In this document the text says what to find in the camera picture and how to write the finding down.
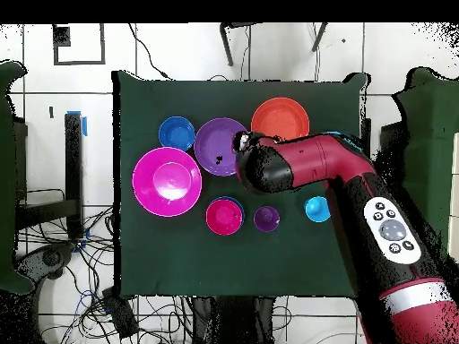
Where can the black bench frame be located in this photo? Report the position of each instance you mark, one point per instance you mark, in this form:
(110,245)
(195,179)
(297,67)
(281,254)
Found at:
(392,143)
(73,172)

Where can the wide purple bowl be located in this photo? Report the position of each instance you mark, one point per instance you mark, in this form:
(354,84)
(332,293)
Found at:
(215,143)

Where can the black round machine base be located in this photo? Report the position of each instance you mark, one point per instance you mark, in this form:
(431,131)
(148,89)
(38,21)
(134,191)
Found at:
(50,258)

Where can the black power strip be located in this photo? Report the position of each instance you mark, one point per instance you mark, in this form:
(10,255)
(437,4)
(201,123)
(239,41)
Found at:
(120,313)

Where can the red small bowl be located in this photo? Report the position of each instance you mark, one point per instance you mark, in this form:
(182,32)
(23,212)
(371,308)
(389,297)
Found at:
(222,216)

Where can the light blue small bowl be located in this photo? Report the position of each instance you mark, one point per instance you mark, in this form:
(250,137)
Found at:
(355,143)

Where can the blue straight-sided bowl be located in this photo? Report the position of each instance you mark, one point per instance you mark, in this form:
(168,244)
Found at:
(241,206)

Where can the dark green tablecloth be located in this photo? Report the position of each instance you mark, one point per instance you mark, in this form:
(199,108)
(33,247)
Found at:
(161,254)

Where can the green-clothed side table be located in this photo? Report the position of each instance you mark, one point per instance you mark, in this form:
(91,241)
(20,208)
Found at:
(9,179)
(430,143)

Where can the wide orange bowl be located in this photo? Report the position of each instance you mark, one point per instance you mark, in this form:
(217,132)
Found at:
(279,118)

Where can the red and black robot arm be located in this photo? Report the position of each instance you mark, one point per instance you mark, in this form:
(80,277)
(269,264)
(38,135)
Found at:
(322,161)

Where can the purple plastic cup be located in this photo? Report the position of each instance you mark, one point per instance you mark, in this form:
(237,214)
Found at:
(266,218)

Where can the large pink bowl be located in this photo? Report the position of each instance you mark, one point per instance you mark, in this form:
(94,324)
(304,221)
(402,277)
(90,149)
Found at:
(150,179)

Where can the dark blue small bowl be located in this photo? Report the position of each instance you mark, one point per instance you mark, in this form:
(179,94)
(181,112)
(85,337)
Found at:
(176,133)

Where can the black camera stand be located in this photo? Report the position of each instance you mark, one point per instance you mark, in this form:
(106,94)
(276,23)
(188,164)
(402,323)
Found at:
(226,46)

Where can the light blue plastic cup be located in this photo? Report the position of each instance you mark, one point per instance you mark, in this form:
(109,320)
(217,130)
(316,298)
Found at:
(315,209)

